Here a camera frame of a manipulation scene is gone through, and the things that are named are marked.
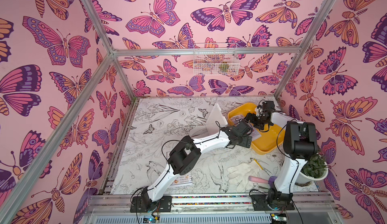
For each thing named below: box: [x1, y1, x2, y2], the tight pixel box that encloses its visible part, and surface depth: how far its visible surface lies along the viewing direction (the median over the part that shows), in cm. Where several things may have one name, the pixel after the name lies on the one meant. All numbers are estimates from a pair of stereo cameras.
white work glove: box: [226, 161, 261, 193], surface depth 84 cm
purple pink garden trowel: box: [248, 175, 278, 188], surface depth 81 cm
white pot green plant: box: [294, 153, 329, 185], surface depth 70 cm
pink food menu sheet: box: [246, 126, 263, 142], surface depth 100 cm
